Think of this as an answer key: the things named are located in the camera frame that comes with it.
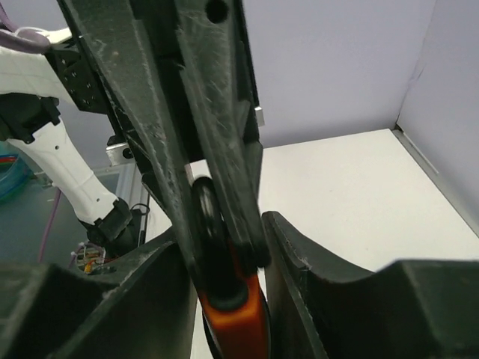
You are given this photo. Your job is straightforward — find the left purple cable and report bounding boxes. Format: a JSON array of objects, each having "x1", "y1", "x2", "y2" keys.
[{"x1": 0, "y1": 0, "x2": 61, "y2": 263}]

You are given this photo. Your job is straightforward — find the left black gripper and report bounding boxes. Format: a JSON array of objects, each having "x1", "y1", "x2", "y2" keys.
[{"x1": 46, "y1": 1, "x2": 259, "y2": 269}]

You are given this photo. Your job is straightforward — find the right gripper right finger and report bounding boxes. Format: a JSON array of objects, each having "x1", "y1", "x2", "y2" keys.
[{"x1": 262, "y1": 212, "x2": 478, "y2": 358}]

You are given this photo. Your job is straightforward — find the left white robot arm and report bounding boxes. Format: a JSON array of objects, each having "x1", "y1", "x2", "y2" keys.
[{"x1": 1, "y1": 1, "x2": 270, "y2": 280}]

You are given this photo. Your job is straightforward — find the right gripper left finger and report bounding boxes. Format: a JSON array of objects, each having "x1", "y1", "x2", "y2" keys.
[{"x1": 1, "y1": 230, "x2": 196, "y2": 358}]

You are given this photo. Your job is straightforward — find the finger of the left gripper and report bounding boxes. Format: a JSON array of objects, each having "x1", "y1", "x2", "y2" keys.
[{"x1": 152, "y1": 1, "x2": 270, "y2": 268}]

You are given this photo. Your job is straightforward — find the orange black padlock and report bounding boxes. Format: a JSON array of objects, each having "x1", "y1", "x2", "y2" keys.
[{"x1": 192, "y1": 177, "x2": 272, "y2": 358}]

